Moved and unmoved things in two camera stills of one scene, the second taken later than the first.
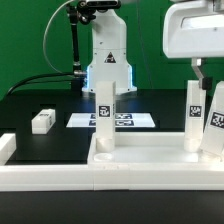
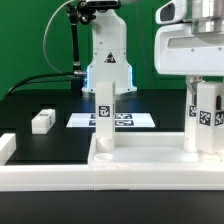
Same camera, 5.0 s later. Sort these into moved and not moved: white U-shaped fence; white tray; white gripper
Moved: white gripper
Not moved: white tray; white U-shaped fence
